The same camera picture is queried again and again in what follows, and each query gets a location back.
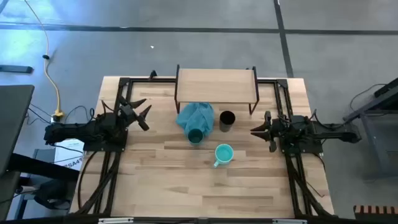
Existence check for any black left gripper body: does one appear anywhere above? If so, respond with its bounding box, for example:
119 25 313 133
117 96 150 131

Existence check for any black aluminium table frame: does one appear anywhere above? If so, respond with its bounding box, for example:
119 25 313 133
70 70 335 224

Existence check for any light turquoise mug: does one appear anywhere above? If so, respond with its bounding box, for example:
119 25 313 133
213 143 234 169

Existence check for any grey metal side desk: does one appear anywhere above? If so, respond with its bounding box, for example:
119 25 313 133
343 77 398 181

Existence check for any dark grey desk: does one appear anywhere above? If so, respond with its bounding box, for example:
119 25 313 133
0 84 80 222

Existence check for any blue cloth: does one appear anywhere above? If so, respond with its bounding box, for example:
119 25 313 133
175 101 215 139

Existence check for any striped wooden black bench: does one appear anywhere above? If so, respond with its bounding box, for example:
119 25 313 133
353 204 398 222

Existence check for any black flat floor bar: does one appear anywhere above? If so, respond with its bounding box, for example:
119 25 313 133
0 64 34 75

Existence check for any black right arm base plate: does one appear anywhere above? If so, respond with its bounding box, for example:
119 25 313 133
279 129 324 156

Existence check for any black bag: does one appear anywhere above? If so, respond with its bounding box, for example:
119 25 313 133
33 179 72 210

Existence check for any wooden shelf black metal frame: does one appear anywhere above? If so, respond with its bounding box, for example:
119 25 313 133
174 64 261 116

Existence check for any dark teal cup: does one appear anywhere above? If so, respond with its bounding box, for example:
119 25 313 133
187 128 205 146

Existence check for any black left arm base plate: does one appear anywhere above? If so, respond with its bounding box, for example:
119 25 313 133
83 127 129 152

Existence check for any black cup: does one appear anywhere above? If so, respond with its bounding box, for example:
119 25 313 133
219 110 236 133

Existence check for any yellow extension cable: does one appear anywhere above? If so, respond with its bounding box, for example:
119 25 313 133
24 0 65 119

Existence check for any silver frame bracket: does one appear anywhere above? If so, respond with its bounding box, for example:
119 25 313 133
98 217 134 224
272 218 308 224

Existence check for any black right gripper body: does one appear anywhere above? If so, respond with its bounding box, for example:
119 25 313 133
263 111 282 153

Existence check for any white printed cardboard box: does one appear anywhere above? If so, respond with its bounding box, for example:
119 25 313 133
54 139 85 170

